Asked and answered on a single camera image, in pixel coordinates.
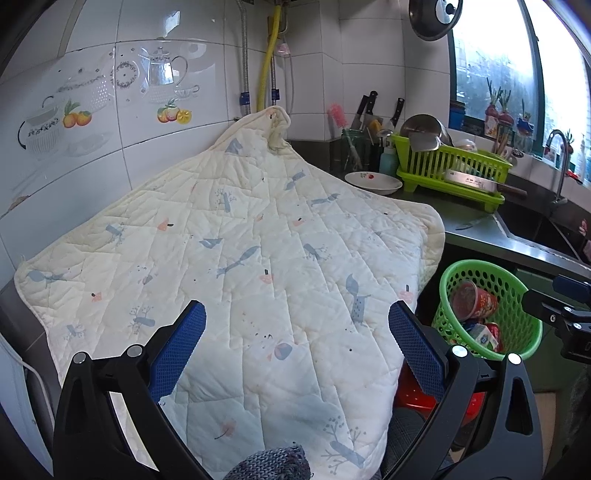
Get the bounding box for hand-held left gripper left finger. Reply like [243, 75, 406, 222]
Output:
[53, 300, 207, 480]

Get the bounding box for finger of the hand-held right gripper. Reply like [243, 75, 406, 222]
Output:
[522, 288, 591, 331]
[551, 274, 591, 298]

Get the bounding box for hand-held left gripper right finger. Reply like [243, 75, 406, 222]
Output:
[383, 300, 544, 480]

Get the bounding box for green perforated plastic basket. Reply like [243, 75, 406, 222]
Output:
[431, 260, 543, 360]

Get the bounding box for red printed drink can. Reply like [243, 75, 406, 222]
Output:
[485, 322, 506, 354]

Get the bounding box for small white milk carton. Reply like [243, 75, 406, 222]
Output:
[466, 323, 499, 352]

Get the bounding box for person's right forearm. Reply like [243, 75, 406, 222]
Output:
[561, 364, 591, 467]

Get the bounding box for green kitchen cabinets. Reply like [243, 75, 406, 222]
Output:
[512, 270, 591, 393]

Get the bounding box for red plastic stool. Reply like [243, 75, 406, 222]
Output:
[392, 360, 488, 437]

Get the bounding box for steel sink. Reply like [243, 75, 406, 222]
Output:
[496, 205, 591, 264]

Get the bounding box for steel faucet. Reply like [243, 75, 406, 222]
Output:
[545, 129, 571, 206]

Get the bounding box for quilted printed white blanket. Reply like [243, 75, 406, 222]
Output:
[14, 105, 446, 480]

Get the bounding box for grey knit sweater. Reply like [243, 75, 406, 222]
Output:
[222, 444, 312, 480]

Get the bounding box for jar with blue lid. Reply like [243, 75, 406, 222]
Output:
[515, 99, 534, 155]

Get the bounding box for white appliance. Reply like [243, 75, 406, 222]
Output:
[0, 332, 54, 476]

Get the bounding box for green plastic dish rack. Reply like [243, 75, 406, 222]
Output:
[392, 133, 513, 213]

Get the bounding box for blue bottle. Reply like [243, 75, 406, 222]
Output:
[379, 143, 399, 177]

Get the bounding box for glass jar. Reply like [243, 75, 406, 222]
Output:
[342, 129, 370, 171]

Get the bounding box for steel pot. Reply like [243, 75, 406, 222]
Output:
[399, 114, 453, 152]

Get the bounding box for hanging steel pot lid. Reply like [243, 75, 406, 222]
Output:
[409, 0, 464, 42]

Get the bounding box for cleaver with wooden handle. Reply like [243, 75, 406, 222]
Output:
[444, 168, 528, 197]

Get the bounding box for white cable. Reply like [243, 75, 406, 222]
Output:
[0, 337, 51, 416]

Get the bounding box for corrugated metal hose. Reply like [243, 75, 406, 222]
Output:
[235, 0, 252, 116]
[270, 46, 296, 139]

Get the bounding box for yellow gas hose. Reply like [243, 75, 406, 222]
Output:
[256, 4, 283, 114]

